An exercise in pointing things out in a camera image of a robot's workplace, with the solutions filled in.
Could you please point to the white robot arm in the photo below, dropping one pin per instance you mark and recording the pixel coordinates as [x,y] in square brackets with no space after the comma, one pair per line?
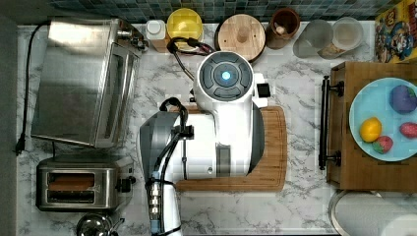
[225,138]

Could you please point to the stainless steel toaster oven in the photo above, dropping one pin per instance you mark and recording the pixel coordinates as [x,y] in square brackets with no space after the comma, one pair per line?
[86,82]

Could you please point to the stainless steel slot toaster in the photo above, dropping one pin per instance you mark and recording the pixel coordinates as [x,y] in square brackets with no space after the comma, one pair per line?
[84,182]

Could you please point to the bamboo cutting board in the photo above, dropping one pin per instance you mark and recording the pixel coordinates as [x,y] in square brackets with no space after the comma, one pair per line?
[268,175]

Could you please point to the round wooden lid canister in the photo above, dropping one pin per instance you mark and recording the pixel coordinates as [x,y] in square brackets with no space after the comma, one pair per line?
[242,34]

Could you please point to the yellow plastic cup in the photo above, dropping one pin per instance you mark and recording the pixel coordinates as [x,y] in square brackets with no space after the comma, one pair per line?
[186,23]

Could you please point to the white capped bottle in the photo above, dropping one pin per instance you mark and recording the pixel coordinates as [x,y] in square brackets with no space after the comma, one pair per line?
[156,34]

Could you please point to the wooden spoon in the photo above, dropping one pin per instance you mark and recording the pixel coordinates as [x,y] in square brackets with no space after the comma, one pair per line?
[280,30]

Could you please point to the brown wooden utensil holder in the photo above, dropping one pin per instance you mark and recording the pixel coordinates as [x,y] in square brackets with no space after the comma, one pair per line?
[282,26]

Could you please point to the frosted empty plastic cup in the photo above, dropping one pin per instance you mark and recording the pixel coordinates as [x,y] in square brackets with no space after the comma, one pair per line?
[316,35]

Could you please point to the wooden drawer box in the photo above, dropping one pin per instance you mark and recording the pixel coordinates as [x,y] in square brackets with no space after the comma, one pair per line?
[358,170]

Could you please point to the yellow toy lemon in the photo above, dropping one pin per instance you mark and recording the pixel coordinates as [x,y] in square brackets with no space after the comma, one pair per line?
[370,129]

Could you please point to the lidded clear food container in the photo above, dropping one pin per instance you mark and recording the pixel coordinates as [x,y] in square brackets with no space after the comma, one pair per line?
[347,35]

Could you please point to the light blue plate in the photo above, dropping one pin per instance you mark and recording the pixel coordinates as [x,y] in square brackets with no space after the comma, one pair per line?
[373,101]

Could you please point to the red plush strawberry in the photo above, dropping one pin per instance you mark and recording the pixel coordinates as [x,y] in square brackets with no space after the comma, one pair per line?
[408,130]
[382,144]

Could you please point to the purple plush plum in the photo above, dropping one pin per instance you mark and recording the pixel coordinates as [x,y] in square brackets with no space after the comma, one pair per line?
[402,99]

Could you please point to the yellow cereal box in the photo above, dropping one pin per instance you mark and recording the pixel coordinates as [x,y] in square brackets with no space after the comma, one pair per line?
[396,34]

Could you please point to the black drawer handle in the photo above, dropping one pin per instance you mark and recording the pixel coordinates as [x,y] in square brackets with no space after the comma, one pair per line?
[324,157]

